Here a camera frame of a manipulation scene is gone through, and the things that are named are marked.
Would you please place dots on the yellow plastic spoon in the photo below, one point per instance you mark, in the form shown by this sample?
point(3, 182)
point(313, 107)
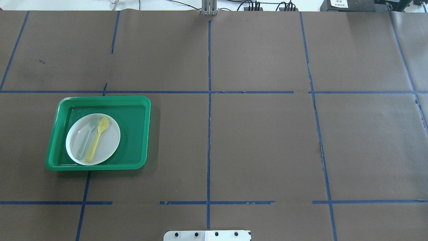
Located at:
point(101, 127)

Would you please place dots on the white round plate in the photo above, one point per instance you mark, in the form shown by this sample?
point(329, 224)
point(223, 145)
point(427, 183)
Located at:
point(107, 145)

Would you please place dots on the green plastic tray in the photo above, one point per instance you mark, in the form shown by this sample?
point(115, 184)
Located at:
point(132, 114)

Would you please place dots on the translucent grey plastic fork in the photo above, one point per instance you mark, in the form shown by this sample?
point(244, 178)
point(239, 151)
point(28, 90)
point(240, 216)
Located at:
point(91, 127)

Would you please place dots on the black box with label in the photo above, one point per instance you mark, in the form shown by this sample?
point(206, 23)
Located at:
point(348, 6)

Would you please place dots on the grey aluminium frame post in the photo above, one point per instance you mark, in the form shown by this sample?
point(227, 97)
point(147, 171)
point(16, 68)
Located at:
point(209, 7)

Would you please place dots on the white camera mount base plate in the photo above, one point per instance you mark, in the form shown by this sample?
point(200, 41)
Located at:
point(208, 235)

